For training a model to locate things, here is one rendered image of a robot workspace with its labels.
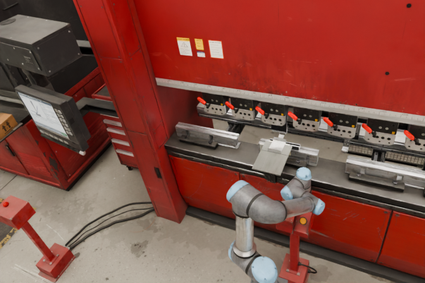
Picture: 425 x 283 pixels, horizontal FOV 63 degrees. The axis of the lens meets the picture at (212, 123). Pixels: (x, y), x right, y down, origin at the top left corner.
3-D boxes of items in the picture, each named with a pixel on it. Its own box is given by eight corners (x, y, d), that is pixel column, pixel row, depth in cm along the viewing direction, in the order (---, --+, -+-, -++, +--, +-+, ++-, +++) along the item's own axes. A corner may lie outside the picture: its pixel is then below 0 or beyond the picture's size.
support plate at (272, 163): (252, 169, 216) (252, 168, 215) (265, 141, 233) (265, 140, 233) (280, 175, 209) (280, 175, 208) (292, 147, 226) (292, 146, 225)
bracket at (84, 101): (64, 122, 257) (61, 115, 253) (86, 103, 273) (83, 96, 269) (106, 132, 241) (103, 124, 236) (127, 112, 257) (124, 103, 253)
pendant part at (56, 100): (39, 132, 234) (12, 88, 211) (54, 122, 241) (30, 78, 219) (83, 152, 212) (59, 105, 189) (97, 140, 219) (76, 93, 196)
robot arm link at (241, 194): (246, 280, 173) (248, 204, 142) (226, 261, 183) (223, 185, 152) (263, 266, 179) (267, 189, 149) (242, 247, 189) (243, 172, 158)
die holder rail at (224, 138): (177, 136, 269) (174, 126, 263) (181, 131, 273) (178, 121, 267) (237, 149, 248) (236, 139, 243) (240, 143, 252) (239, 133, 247)
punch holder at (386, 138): (363, 141, 196) (367, 118, 186) (365, 131, 201) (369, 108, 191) (393, 146, 190) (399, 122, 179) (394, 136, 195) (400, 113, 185)
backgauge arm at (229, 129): (221, 149, 271) (218, 135, 262) (250, 102, 313) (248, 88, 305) (230, 151, 267) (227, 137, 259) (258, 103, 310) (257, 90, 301)
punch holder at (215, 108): (205, 112, 237) (201, 92, 227) (210, 105, 243) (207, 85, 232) (225, 116, 231) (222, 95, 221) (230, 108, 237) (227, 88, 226)
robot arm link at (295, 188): (296, 199, 173) (309, 186, 177) (278, 188, 180) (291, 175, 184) (296, 209, 178) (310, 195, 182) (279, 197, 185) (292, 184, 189)
